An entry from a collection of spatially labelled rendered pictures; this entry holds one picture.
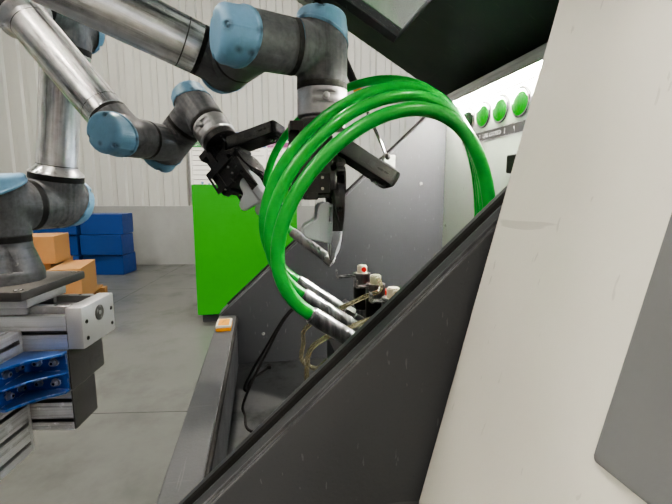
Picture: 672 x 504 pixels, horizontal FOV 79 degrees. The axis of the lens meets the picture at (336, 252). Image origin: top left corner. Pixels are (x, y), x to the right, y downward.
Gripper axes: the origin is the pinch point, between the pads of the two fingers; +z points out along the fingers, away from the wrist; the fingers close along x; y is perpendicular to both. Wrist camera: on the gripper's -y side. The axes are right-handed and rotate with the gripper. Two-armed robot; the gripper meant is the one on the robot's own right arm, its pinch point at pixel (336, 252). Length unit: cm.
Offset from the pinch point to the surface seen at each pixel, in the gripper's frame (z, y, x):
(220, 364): 18.6, 18.7, -2.8
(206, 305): 96, 65, -329
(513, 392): 2.8, -3.4, 42.2
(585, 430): 2.0, -3.6, 47.6
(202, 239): 34, 66, -329
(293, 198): -8.8, 8.5, 24.7
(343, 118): -17.6, 2.2, 16.7
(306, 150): -14.0, 6.4, 16.7
